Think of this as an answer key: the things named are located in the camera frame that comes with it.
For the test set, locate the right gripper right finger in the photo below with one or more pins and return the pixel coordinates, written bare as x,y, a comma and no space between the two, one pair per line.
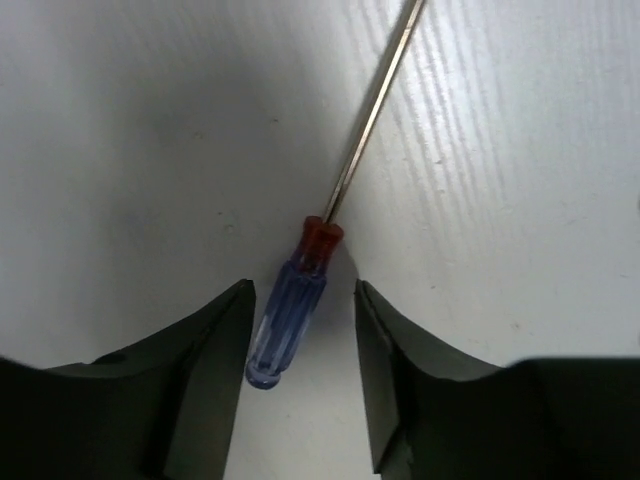
435,412

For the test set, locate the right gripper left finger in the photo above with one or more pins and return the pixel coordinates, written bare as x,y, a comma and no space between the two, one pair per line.
161,408

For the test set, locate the red blue screwdriver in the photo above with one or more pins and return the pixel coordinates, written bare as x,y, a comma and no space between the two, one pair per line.
303,277

